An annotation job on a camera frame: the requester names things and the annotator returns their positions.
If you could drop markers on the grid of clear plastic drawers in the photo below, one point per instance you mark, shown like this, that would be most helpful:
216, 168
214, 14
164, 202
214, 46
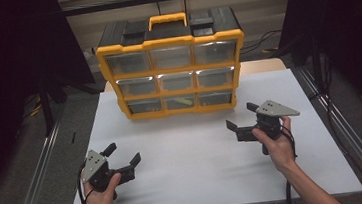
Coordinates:
131, 62

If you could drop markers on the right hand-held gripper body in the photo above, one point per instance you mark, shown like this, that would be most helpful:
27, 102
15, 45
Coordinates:
271, 110

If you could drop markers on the small black floor piece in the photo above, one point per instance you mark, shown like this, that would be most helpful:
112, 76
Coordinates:
73, 137

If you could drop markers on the clear plastic storage drawer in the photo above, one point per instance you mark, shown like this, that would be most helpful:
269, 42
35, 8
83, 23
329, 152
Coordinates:
179, 102

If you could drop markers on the black metal stand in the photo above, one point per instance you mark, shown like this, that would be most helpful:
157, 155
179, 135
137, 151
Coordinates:
47, 108

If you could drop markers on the white table board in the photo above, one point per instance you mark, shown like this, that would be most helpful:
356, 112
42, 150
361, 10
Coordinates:
182, 175

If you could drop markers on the wooden table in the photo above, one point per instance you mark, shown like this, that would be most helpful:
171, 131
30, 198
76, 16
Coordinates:
262, 65

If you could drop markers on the aluminium floor rail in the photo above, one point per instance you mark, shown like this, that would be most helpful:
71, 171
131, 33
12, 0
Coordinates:
357, 145
36, 183

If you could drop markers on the person's right hand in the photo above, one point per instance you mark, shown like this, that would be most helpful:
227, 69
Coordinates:
279, 152

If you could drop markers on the yellow and black organizer cabinet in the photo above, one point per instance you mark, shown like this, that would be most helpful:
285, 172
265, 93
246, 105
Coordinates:
169, 33

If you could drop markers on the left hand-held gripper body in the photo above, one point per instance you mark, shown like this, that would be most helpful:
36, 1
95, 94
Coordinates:
94, 164

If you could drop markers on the person's left hand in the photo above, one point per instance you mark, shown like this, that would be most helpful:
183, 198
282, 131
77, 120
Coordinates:
101, 200

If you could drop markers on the dark curtain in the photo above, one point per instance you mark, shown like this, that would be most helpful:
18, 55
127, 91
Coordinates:
6, 82
353, 31

